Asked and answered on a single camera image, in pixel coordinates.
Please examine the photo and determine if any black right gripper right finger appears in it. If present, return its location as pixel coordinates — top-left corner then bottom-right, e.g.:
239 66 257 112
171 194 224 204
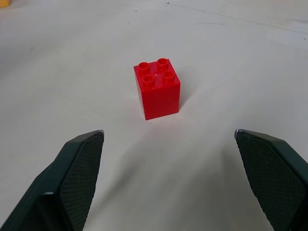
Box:
234 128 308 231

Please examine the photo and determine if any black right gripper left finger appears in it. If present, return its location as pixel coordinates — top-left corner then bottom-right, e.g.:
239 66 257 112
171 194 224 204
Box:
0 129 105 231

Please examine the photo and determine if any red toy brick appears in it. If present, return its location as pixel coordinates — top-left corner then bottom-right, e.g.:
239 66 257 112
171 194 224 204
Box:
133 58 181 120

